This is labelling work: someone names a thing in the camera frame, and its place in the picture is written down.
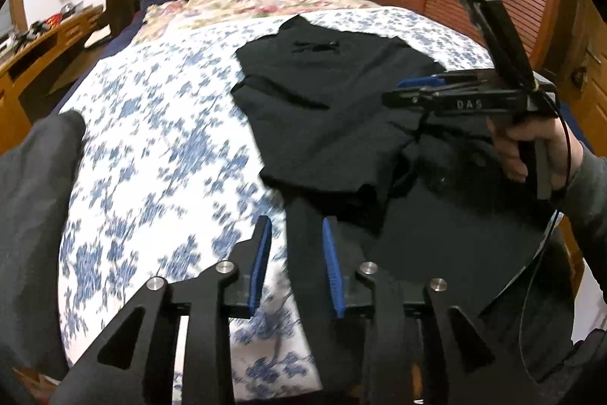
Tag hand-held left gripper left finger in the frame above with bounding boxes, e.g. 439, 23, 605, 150
47, 215, 273, 405

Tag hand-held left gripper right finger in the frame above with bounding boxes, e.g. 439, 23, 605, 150
321, 216, 527, 405

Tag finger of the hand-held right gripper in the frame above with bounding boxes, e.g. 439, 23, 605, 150
382, 88, 439, 108
397, 72, 475, 90

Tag black buttoned coat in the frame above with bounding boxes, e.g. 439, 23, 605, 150
230, 15, 563, 391

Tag person's right forearm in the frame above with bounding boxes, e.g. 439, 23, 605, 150
552, 144, 607, 292

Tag person's right hand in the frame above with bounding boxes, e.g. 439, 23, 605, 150
487, 117, 582, 202

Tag blue floral blanket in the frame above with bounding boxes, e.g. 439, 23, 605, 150
57, 6, 498, 401

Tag navy blue garment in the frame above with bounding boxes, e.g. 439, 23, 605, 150
474, 234, 577, 391

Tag pink floral quilt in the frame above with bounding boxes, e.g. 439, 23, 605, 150
135, 0, 375, 43

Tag dark grey garment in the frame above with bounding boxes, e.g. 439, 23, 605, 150
0, 111, 87, 387

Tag dark wooden chair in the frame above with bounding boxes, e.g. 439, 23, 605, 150
84, 0, 138, 50

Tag wooden desk with cabinets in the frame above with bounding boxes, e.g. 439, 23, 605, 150
0, 4, 105, 154

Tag black tools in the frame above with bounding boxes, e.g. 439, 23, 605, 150
14, 22, 48, 43

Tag black cable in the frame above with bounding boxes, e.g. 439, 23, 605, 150
519, 94, 570, 387

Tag wooden door with handle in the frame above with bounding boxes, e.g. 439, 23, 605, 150
536, 0, 607, 159

